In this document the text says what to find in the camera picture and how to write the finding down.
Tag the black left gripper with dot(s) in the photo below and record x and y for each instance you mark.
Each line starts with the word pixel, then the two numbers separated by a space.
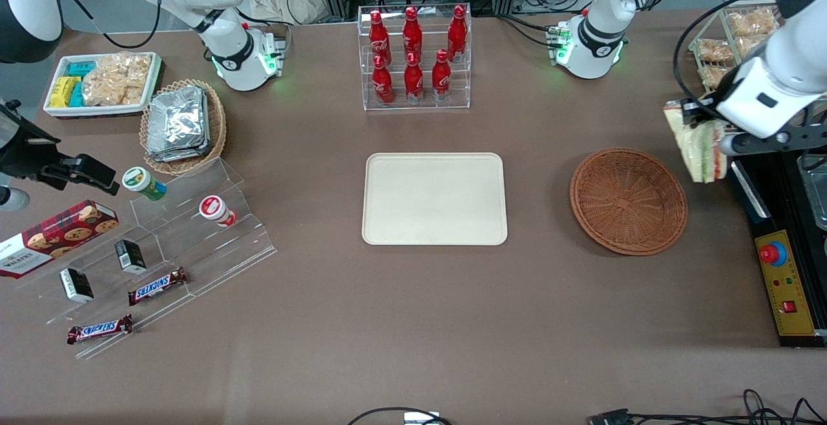
pixel 709 108

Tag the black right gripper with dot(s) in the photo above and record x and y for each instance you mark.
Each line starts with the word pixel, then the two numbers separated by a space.
pixel 26 152

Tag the triangle sandwich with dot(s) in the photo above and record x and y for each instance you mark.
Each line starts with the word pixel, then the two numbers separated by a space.
pixel 701 150

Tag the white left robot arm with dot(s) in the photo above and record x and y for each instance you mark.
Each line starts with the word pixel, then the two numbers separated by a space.
pixel 597 44

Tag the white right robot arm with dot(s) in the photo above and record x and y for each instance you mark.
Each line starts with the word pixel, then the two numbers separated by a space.
pixel 227 50

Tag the round brown wicker basket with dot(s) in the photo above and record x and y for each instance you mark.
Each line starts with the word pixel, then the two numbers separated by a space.
pixel 628 202

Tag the oval wicker basket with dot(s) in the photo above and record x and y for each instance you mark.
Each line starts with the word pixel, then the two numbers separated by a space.
pixel 216 128

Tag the beige plastic tray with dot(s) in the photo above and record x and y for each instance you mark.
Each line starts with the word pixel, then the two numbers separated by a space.
pixel 434 199

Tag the red tartan cookie box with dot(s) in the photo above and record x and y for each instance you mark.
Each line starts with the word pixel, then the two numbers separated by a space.
pixel 58 234

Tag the white rectangular snack dish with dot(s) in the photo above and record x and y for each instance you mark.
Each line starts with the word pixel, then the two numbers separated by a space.
pixel 55 112

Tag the green yogurt cup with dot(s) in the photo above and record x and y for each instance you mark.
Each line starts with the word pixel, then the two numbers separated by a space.
pixel 143 183

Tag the clear box with pastries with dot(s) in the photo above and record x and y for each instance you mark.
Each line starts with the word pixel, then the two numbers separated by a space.
pixel 707 31

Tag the teal snack packet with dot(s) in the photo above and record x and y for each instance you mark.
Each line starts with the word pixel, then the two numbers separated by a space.
pixel 77 95
pixel 82 68

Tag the yellow snack packet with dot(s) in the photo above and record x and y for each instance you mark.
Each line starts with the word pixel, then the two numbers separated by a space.
pixel 61 92

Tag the small black box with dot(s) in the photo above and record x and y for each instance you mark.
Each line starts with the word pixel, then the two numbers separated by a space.
pixel 131 256
pixel 76 285

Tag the silver foil pack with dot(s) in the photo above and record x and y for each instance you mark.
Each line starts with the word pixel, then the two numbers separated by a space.
pixel 176 118
pixel 177 155

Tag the clear bag of rice crackers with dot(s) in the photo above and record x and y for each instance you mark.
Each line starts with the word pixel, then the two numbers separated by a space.
pixel 116 79

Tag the black machine with yellow panel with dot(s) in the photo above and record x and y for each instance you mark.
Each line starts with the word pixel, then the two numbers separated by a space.
pixel 775 205

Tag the Snickers chocolate bar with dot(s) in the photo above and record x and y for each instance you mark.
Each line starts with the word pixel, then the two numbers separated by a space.
pixel 100 329
pixel 157 285

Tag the clear glass container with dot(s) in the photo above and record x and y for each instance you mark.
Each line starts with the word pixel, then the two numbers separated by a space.
pixel 815 186

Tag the red yogurt cup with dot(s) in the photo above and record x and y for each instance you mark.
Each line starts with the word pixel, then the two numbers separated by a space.
pixel 216 210

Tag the clear acrylic stepped stand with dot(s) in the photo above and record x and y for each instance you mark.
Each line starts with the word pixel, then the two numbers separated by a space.
pixel 213 257

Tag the red emergency stop button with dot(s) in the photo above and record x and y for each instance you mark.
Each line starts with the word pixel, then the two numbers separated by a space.
pixel 772 254

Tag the red cola bottle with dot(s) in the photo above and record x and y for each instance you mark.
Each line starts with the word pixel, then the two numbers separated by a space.
pixel 457 30
pixel 376 34
pixel 441 76
pixel 412 31
pixel 413 79
pixel 382 82

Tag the clear acrylic bottle rack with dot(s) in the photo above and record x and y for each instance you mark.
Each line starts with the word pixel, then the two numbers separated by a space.
pixel 417 105

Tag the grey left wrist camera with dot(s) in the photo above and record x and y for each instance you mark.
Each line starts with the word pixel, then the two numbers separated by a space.
pixel 733 145

